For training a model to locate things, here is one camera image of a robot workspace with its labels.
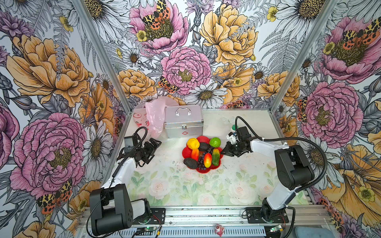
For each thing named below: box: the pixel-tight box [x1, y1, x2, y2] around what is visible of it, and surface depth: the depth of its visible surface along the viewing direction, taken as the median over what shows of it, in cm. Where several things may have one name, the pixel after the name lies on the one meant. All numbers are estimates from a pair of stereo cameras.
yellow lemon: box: [187, 137, 200, 150], surface depth 95 cm
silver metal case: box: [163, 105, 204, 139], surface depth 99 cm
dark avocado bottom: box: [183, 157, 199, 170], surface depth 86 cm
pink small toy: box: [214, 223, 225, 238], surface depth 69 cm
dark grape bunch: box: [197, 152, 207, 171], surface depth 89 cm
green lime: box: [209, 137, 222, 148], surface depth 94 cm
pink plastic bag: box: [132, 96, 180, 139], surface depth 95 cm
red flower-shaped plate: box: [182, 135, 224, 175], surface depth 92 cm
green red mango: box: [211, 148, 221, 167], surface depth 89 cm
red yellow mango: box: [203, 152, 212, 169], surface depth 87 cm
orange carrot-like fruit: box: [191, 148, 199, 162], surface depth 95 cm
